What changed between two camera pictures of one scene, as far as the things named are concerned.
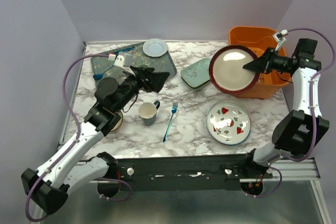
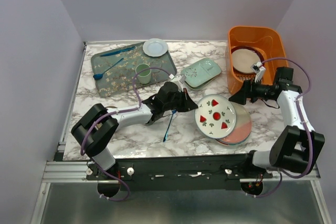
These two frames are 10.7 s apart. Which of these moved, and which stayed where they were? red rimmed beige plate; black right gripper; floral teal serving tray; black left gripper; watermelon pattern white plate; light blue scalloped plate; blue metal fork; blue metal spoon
Moved: watermelon pattern white plate; black right gripper; red rimmed beige plate; black left gripper
Stayed: blue metal fork; light blue scalloped plate; floral teal serving tray; blue metal spoon
